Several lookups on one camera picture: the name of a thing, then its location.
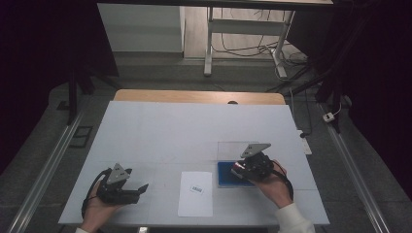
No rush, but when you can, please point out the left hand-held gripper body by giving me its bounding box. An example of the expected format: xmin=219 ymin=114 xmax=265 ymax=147
xmin=95 ymin=162 xmax=141 ymax=206

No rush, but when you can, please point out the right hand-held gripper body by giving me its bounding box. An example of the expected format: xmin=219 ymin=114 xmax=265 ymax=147
xmin=239 ymin=143 xmax=275 ymax=183

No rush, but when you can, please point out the white paper sheet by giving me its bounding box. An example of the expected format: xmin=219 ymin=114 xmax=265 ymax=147
xmin=177 ymin=171 xmax=215 ymax=218

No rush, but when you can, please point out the person's right hand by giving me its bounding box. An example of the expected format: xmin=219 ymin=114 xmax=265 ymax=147
xmin=250 ymin=158 xmax=294 ymax=210

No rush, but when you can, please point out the person's left hand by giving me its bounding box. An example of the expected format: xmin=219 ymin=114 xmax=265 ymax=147
xmin=81 ymin=187 xmax=124 ymax=233

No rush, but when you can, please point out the black stand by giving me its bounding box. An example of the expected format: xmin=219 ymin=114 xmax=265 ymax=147
xmin=66 ymin=66 xmax=98 ymax=126

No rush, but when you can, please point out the dark curtain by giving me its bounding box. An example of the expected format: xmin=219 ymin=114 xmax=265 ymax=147
xmin=0 ymin=0 xmax=120 ymax=176
xmin=286 ymin=0 xmax=412 ymax=202

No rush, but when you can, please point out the white cabinet panel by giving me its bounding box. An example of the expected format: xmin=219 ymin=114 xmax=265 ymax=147
xmin=97 ymin=3 xmax=186 ymax=53

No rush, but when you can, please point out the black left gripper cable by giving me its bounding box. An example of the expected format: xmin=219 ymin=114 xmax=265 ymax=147
xmin=81 ymin=168 xmax=113 ymax=219

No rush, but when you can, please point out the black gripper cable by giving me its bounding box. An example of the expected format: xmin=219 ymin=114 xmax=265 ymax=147
xmin=271 ymin=160 xmax=295 ymax=202
xmin=81 ymin=168 xmax=113 ymax=219

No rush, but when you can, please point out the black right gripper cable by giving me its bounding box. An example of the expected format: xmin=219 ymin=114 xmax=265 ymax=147
xmin=271 ymin=160 xmax=295 ymax=202

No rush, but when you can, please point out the black floor frame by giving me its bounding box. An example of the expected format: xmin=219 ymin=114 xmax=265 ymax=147
xmin=69 ymin=125 xmax=94 ymax=150

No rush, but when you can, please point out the metal floor rail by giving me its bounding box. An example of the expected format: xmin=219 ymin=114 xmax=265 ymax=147
xmin=319 ymin=103 xmax=392 ymax=233
xmin=6 ymin=106 xmax=86 ymax=233

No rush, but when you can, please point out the tangle of black floor cables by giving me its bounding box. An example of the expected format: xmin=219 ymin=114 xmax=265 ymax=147
xmin=220 ymin=8 xmax=309 ymax=71

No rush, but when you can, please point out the white desk frame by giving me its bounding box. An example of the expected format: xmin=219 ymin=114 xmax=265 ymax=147
xmin=203 ymin=6 xmax=296 ymax=80

